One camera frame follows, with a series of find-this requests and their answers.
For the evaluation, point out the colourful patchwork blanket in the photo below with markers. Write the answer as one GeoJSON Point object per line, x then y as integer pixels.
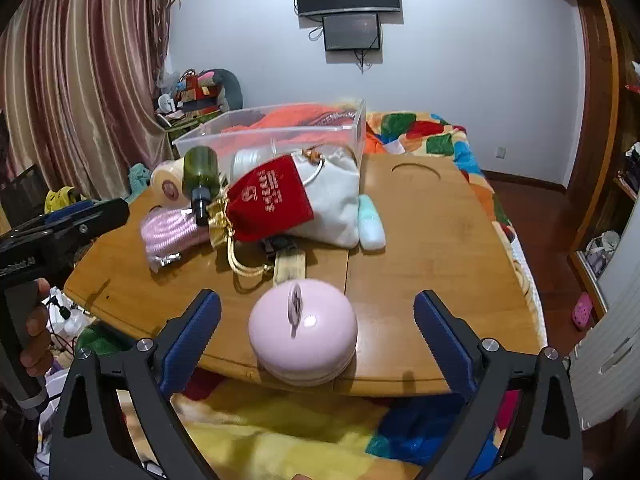
{"type": "Point", "coordinates": [425, 130]}

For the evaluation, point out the pink round case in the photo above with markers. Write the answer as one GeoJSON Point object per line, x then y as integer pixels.
{"type": "Point", "coordinates": [280, 335]}

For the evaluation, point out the black mesh basket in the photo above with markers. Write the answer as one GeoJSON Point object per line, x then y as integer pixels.
{"type": "Point", "coordinates": [22, 195]}

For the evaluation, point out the dark green bottle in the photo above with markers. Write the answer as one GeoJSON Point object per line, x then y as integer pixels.
{"type": "Point", "coordinates": [200, 167]}

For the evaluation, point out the patchwork plush toy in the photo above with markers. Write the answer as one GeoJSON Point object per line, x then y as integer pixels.
{"type": "Point", "coordinates": [192, 85]}

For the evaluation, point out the pink knitted cloth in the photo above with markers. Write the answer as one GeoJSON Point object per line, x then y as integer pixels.
{"type": "Point", "coordinates": [165, 235]}

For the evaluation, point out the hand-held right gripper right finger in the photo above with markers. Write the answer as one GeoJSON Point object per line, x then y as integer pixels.
{"type": "Point", "coordinates": [442, 335]}

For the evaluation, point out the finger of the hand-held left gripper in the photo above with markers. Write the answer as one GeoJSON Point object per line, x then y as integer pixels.
{"type": "Point", "coordinates": [102, 215]}

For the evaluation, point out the person's left hand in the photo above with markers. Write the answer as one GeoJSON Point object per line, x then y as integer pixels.
{"type": "Point", "coordinates": [39, 310]}

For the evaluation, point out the small black wall monitor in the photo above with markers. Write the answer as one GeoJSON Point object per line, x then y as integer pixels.
{"type": "Point", "coordinates": [352, 32]}

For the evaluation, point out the cream tape roll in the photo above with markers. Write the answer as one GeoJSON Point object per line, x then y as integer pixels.
{"type": "Point", "coordinates": [167, 180]}

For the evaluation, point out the clear plastic storage box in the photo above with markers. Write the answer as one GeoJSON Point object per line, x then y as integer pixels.
{"type": "Point", "coordinates": [225, 130]}

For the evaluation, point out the teal dinosaur toy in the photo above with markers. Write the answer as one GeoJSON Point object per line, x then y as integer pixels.
{"type": "Point", "coordinates": [140, 177]}

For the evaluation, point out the small gold metal tin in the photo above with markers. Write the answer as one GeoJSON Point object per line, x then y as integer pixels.
{"type": "Point", "coordinates": [290, 267]}

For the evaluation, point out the pink clog shoe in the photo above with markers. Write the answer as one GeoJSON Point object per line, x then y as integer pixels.
{"type": "Point", "coordinates": [582, 310]}

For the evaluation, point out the white sneaker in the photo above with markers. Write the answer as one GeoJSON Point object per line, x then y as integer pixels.
{"type": "Point", "coordinates": [602, 252]}

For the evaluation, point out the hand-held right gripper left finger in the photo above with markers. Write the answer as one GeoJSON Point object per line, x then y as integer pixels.
{"type": "Point", "coordinates": [197, 332]}

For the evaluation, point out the wooden shelf unit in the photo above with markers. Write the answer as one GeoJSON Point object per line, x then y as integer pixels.
{"type": "Point", "coordinates": [595, 110]}

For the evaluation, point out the grey plush pillow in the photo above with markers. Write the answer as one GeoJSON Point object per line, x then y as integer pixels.
{"type": "Point", "coordinates": [230, 85]}

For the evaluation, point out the yellow plastic toy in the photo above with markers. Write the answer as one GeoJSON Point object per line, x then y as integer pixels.
{"type": "Point", "coordinates": [62, 197]}

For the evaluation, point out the small black clip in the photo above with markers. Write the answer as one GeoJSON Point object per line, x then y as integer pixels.
{"type": "Point", "coordinates": [277, 245]}

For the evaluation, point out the wooden desk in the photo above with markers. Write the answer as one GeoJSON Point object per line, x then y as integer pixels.
{"type": "Point", "coordinates": [425, 240]}

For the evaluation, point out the pink striped curtain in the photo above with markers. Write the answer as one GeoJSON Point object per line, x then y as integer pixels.
{"type": "Point", "coordinates": [75, 85]}

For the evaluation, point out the red velvet pouch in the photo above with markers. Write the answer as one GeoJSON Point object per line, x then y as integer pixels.
{"type": "Point", "coordinates": [270, 205]}

